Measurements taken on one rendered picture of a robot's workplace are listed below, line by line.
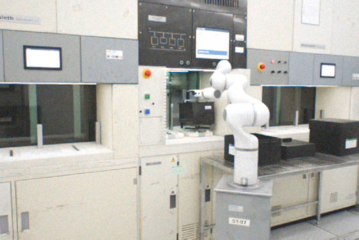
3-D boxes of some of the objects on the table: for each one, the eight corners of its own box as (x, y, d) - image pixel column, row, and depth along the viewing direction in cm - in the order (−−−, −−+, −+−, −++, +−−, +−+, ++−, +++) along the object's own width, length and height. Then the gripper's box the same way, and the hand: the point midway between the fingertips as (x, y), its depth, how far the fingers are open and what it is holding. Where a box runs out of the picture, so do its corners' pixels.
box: (340, 156, 238) (342, 122, 235) (306, 150, 262) (308, 119, 259) (361, 153, 253) (363, 120, 250) (328, 147, 277) (329, 117, 274)
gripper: (215, 88, 254) (203, 88, 271) (197, 88, 247) (186, 88, 263) (215, 98, 255) (203, 97, 271) (197, 98, 248) (186, 97, 264)
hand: (195, 93), depth 266 cm, fingers open, 4 cm apart
